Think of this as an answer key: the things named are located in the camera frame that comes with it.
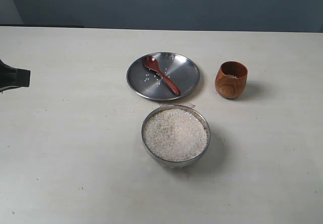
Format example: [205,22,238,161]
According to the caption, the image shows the dark red wooden spoon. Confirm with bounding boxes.
[142,55,181,96]

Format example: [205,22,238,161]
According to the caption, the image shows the steel bowl of rice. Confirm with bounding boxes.
[141,104,211,168]

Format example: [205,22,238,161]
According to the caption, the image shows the brown wooden cup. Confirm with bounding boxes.
[214,61,248,99]

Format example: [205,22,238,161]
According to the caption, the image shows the round steel plate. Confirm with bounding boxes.
[127,52,200,101]

